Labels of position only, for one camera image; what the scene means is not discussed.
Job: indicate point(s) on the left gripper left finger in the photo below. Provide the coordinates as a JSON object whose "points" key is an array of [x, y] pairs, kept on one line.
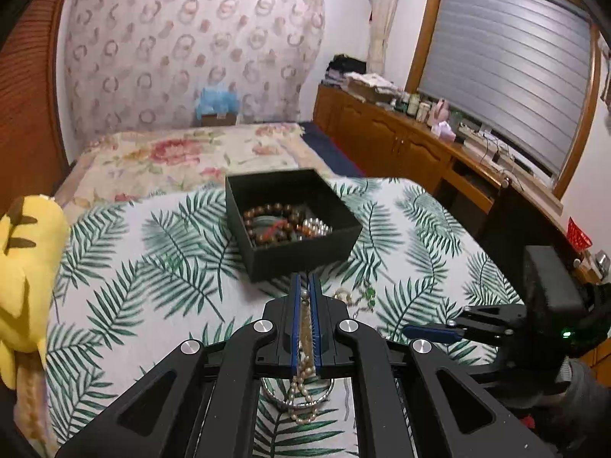
{"points": [[224, 391]]}

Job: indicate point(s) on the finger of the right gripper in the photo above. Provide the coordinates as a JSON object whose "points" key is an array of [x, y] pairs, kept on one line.
{"points": [[433, 333], [491, 318]]}

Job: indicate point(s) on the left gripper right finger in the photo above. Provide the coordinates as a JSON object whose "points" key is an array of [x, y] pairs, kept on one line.
{"points": [[345, 348]]}

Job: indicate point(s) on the silver metal bangle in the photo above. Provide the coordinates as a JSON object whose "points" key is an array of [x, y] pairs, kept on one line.
{"points": [[297, 396]]}

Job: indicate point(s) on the black jewelry box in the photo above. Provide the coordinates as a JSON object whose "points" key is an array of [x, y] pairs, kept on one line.
{"points": [[288, 221]]}

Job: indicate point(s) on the right hand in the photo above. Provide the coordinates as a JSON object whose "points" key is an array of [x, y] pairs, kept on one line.
{"points": [[584, 401]]}

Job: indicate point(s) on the wooden sideboard cabinet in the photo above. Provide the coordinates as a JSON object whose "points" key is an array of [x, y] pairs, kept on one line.
{"points": [[495, 209]]}

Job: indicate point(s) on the palm leaf print cloth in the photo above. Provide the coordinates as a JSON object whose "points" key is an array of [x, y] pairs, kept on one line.
{"points": [[136, 279]]}

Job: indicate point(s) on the pink tissue pack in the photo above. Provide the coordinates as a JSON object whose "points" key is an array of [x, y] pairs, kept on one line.
{"points": [[444, 132]]}

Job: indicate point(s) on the dark blue bed sheet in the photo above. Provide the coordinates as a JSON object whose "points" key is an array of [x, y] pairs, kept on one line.
{"points": [[326, 149]]}

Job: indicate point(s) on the pink rabbit figure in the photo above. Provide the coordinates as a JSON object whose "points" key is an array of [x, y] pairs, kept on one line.
{"points": [[439, 113]]}

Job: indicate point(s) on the bottles on sideboard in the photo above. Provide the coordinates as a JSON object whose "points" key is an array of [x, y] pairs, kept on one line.
{"points": [[412, 105]]}

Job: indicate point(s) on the cardboard box under toy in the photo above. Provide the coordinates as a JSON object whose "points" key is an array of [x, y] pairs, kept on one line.
{"points": [[218, 120]]}

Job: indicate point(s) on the grey window blind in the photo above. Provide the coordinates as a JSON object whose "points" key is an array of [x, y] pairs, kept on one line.
{"points": [[519, 66]]}

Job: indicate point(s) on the yellow plush toy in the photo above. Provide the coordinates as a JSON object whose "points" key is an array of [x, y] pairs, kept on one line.
{"points": [[34, 231]]}

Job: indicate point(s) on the stack of folded clothes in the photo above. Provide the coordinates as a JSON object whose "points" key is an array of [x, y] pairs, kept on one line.
{"points": [[338, 67]]}

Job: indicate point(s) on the blue plush toy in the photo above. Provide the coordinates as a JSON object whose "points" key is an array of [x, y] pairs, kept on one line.
{"points": [[216, 102]]}

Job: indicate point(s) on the floral bed blanket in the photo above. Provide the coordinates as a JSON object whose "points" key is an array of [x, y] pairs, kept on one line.
{"points": [[136, 164]]}

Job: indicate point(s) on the brown louvered wardrobe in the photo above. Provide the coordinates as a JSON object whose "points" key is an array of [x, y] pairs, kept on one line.
{"points": [[33, 157]]}

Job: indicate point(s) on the cream side curtain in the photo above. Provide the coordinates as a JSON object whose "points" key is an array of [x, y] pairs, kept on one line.
{"points": [[382, 19]]}

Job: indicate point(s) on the circle pattern curtain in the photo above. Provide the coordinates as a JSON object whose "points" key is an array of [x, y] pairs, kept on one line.
{"points": [[143, 64]]}

